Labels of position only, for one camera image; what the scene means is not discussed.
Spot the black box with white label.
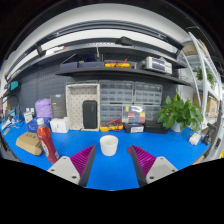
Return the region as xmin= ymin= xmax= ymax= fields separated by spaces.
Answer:
xmin=124 ymin=123 xmax=145 ymax=134

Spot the green leafy plant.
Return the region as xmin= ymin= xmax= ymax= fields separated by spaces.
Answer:
xmin=156 ymin=93 xmax=204 ymax=133

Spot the white pegboard tray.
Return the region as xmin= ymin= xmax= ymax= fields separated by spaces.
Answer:
xmin=65 ymin=83 xmax=101 ymax=132

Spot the black wall shelf unit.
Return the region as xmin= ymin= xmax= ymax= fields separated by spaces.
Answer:
xmin=6 ymin=35 xmax=193 ymax=87

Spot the wide clear drawer cabinet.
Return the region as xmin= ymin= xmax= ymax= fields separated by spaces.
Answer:
xmin=99 ymin=79 xmax=135 ymax=105

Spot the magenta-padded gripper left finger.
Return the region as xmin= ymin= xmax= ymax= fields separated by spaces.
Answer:
xmin=47 ymin=144 xmax=97 ymax=188

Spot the white socket block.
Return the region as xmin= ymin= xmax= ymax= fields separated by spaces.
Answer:
xmin=23 ymin=110 xmax=34 ymax=124

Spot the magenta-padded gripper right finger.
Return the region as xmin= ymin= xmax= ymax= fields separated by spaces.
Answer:
xmin=127 ymin=144 xmax=179 ymax=188

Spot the flat black box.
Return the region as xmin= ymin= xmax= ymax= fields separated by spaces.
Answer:
xmin=143 ymin=120 xmax=169 ymax=135

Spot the red drink bottle white cap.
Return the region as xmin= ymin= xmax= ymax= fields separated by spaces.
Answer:
xmin=35 ymin=117 xmax=61 ymax=164

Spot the small clear drawer cabinet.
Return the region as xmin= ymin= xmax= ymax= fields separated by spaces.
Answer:
xmin=145 ymin=105 xmax=163 ymax=123
xmin=99 ymin=103 xmax=124 ymax=127

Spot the white cup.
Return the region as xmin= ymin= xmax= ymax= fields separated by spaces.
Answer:
xmin=99 ymin=134 xmax=119 ymax=157

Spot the white metal rack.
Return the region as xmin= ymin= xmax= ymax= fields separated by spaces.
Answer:
xmin=181 ymin=31 xmax=223 ymax=118

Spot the yellow multimeter with red leads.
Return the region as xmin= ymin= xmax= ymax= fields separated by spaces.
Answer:
xmin=99 ymin=119 xmax=124 ymax=132

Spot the dark grey upright box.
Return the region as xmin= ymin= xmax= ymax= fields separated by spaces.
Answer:
xmin=50 ymin=93 xmax=68 ymax=119

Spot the drawer cabinet with coloured labels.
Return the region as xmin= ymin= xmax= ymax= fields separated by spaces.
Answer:
xmin=121 ymin=104 xmax=147 ymax=125

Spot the brown cardboard box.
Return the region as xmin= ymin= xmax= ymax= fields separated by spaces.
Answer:
xmin=15 ymin=131 xmax=44 ymax=157

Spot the small white box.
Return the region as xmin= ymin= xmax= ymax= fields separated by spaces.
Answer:
xmin=49 ymin=117 xmax=70 ymax=134

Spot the white plant pot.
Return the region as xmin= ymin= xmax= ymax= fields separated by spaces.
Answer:
xmin=170 ymin=120 xmax=183 ymax=133

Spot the purple plastic bag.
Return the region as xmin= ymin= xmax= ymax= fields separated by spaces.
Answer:
xmin=34 ymin=97 xmax=54 ymax=119

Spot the teal bin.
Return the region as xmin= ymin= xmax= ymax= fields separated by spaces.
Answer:
xmin=9 ymin=80 xmax=20 ymax=92

